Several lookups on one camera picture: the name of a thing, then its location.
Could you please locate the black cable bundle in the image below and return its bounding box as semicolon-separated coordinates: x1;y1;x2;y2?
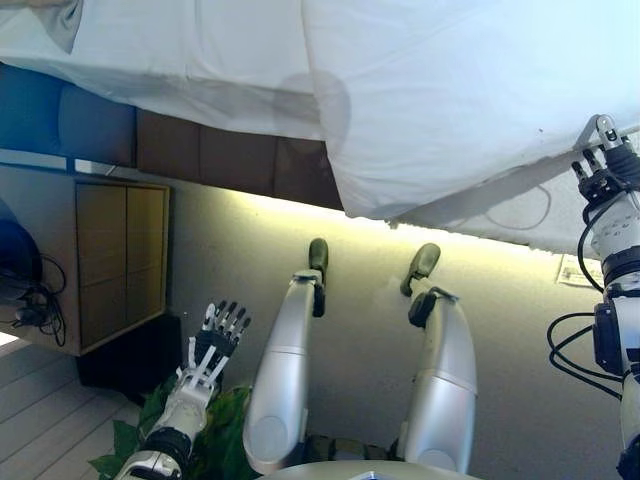
12;253;69;347

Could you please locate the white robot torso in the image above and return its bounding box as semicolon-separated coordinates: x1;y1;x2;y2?
267;458;484;480

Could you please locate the silver right robot leg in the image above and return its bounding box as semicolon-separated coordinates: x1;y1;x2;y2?
398;285;479;476

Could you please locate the white duvet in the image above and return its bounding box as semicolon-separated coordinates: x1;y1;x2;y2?
299;0;640;262

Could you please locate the printed paper sheet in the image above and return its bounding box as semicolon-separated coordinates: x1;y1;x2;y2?
553;253;604;289

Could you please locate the silver left robot leg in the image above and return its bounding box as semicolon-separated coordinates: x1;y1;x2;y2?
242;268;327;476

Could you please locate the green leafy plant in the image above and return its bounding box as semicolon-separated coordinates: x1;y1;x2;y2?
88;379;257;480

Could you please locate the dark rounded chair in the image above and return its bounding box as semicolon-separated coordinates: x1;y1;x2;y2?
0;199;44;314

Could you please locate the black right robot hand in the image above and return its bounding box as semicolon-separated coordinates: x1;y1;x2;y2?
571;113;640;202

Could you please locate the silver robot leg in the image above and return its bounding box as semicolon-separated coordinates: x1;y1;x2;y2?
398;285;479;476
242;268;327;476

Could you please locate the wooden nightstand cabinet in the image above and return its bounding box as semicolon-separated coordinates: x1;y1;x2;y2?
73;178;172;357

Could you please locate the blue padded headboard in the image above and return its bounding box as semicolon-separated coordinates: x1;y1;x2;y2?
0;62;139;169

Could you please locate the white bed sheet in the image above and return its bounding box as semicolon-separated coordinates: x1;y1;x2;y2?
0;0;331;142

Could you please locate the dark robot foot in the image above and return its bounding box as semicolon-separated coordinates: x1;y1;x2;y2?
306;237;330;274
399;242;442;297

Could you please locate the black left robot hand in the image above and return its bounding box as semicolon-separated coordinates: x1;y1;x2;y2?
177;298;253;397

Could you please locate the grey pillow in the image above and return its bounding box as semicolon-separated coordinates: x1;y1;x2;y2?
27;0;85;54

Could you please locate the brown bed frame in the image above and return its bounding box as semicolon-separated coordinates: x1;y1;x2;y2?
134;107;346;211

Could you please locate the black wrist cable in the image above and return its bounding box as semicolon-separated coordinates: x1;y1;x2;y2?
546;212;629;404

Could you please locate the dark right robot foot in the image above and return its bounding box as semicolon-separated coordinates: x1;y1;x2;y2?
399;242;442;297

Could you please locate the dark left robot foot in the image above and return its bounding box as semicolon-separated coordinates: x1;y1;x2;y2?
306;237;330;274

